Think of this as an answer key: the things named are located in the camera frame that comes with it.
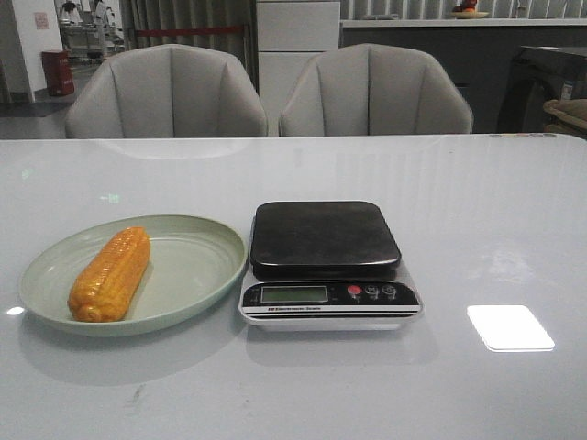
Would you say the orange corn cob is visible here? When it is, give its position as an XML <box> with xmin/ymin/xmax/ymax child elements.
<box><xmin>67</xmin><ymin>226</ymin><xmax>150</xmax><ymax>323</ymax></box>

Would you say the black silver kitchen scale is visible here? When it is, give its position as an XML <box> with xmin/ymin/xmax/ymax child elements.
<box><xmin>238</xmin><ymin>201</ymin><xmax>424</xmax><ymax>331</ymax></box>

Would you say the right grey upholstered chair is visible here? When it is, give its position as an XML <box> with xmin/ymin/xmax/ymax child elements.
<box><xmin>278</xmin><ymin>44</ymin><xmax>473</xmax><ymax>137</ymax></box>

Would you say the grey upholstered chair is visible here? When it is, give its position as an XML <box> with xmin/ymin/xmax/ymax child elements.
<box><xmin>278</xmin><ymin>44</ymin><xmax>473</xmax><ymax>137</ymax></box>
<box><xmin>65</xmin><ymin>44</ymin><xmax>268</xmax><ymax>138</ymax></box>

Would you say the light green oval plate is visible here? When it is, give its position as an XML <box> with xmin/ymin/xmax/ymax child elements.
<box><xmin>19</xmin><ymin>214</ymin><xmax>247</xmax><ymax>337</ymax></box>

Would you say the left grey upholstered chair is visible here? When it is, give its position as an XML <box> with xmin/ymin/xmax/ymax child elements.
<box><xmin>65</xmin><ymin>44</ymin><xmax>268</xmax><ymax>138</ymax></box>

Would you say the white drawer cabinet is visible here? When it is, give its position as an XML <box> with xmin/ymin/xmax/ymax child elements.
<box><xmin>255</xmin><ymin>1</ymin><xmax>340</xmax><ymax>137</ymax></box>

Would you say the grey counter with white top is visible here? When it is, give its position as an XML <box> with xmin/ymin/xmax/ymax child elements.
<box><xmin>340</xmin><ymin>18</ymin><xmax>586</xmax><ymax>133</ymax></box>

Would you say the dark glossy side table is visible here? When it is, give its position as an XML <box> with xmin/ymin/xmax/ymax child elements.
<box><xmin>496</xmin><ymin>46</ymin><xmax>586</xmax><ymax>133</ymax></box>

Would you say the tan cushion at right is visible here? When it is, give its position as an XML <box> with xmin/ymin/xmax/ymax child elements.
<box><xmin>543</xmin><ymin>99</ymin><xmax>587</xmax><ymax>139</ymax></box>

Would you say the pink paper sign on wall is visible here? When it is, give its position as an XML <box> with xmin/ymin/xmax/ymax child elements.
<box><xmin>34</xmin><ymin>12</ymin><xmax>50</xmax><ymax>30</ymax></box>

